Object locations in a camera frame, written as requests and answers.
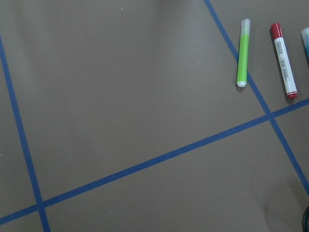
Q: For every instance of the green highlighter pen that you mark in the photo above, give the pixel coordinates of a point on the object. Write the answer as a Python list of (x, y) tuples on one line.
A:
[(243, 52)]

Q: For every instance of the red capped white marker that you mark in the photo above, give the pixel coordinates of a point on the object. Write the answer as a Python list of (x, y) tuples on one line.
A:
[(283, 58)]

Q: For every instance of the blue highlighter pen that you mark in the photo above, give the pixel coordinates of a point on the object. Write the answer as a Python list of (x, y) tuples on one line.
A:
[(305, 37)]

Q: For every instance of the black mesh pen holder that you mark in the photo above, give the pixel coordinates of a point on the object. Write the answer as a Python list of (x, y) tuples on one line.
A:
[(305, 220)]

